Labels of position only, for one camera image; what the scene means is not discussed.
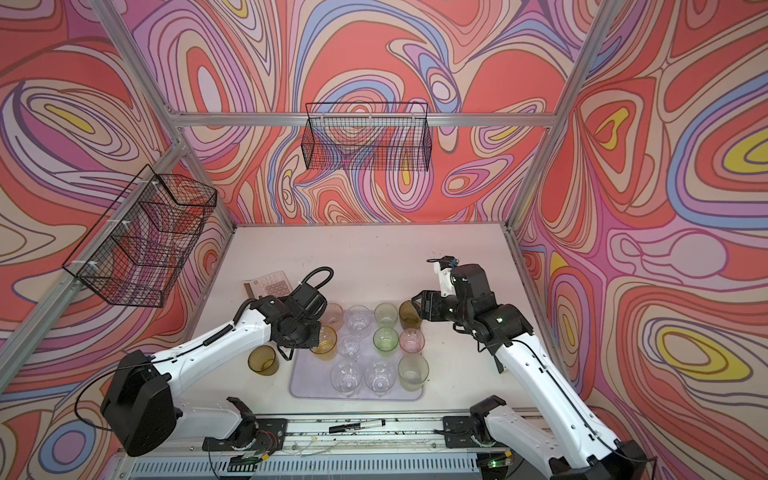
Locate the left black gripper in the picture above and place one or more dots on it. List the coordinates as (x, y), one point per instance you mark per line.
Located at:
(313, 342)

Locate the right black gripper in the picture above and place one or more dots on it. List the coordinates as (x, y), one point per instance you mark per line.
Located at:
(430, 305)

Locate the yellow transparent cup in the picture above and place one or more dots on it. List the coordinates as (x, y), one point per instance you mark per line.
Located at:
(326, 348)

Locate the peach transparent cup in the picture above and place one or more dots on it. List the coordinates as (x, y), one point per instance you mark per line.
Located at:
(333, 316)

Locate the small clear cup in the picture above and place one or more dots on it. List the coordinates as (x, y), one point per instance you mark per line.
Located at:
(348, 347)

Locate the dark olive textured cup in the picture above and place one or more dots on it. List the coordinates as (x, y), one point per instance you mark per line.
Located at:
(409, 317)

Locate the pink transparent cup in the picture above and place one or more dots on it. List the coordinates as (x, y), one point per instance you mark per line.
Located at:
(412, 341)

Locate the pale green frosted large cup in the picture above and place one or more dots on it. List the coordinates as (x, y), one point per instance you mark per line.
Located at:
(413, 371)

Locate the bright green cup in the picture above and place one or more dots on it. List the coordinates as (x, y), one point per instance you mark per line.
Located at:
(386, 341)

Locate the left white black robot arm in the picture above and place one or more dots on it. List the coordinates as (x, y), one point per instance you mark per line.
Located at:
(145, 405)

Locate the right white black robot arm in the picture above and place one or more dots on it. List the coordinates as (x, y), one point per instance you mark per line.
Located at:
(576, 444)

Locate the lavender plastic tray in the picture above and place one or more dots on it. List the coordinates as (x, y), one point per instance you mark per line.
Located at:
(310, 378)

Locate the dark amber cup left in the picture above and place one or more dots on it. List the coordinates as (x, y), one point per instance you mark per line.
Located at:
(263, 361)

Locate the black white marker pen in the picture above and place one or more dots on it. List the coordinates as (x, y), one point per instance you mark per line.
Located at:
(355, 426)

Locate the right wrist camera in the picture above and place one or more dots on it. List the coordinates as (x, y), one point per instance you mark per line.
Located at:
(443, 267)

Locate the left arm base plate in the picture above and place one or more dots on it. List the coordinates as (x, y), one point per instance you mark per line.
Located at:
(262, 435)

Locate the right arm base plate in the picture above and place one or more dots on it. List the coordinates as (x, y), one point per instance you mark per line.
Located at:
(462, 433)

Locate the black wire basket left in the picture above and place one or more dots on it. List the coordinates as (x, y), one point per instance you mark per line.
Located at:
(147, 246)

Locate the black wire basket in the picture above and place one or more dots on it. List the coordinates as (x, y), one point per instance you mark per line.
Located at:
(147, 246)
(367, 135)

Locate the black wire basket back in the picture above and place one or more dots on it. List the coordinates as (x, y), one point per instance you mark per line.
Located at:
(367, 135)

